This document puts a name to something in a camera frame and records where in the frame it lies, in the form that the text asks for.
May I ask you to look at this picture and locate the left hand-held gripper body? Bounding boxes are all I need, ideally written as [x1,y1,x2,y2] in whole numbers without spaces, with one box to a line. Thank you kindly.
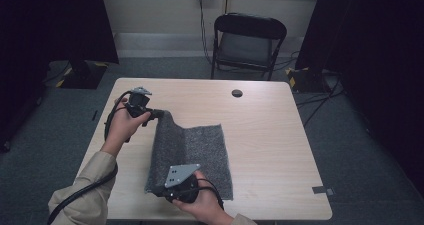
[125,86,154,119]

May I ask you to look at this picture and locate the black wall cable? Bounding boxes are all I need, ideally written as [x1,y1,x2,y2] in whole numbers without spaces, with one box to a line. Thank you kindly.
[198,0,214,65]

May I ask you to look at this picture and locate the black folding chair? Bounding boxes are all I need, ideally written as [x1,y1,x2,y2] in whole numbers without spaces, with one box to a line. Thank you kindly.
[210,12,288,82]

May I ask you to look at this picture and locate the person's right hand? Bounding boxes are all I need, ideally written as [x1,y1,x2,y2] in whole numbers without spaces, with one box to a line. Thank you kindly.
[172,170,235,225]

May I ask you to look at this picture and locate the black floor cables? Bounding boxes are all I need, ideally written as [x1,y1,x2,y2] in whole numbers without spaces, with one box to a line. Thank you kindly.
[294,74,346,128]

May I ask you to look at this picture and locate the black stand base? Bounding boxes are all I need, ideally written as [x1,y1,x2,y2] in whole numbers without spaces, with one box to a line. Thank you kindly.
[59,60,109,90]
[285,66,332,95]

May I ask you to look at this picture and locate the grey tape strip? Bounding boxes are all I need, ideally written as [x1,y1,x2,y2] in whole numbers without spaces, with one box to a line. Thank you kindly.
[311,185,336,197]

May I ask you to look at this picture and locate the dark curtain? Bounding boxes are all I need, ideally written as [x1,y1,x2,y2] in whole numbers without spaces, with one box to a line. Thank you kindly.
[0,0,120,153]
[294,0,424,199]

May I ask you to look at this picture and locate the person's left hand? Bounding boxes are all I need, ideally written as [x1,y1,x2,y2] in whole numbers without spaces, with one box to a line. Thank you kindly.
[100,97,152,158]

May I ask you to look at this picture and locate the grey towel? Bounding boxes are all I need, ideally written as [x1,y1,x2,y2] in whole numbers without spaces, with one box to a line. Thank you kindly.
[144,110,235,201]

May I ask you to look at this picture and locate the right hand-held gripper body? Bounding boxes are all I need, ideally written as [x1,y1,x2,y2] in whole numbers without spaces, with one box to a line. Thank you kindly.
[163,163,202,205]

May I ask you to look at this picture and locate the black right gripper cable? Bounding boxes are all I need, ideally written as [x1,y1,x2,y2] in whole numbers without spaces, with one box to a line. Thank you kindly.
[195,177,225,210]

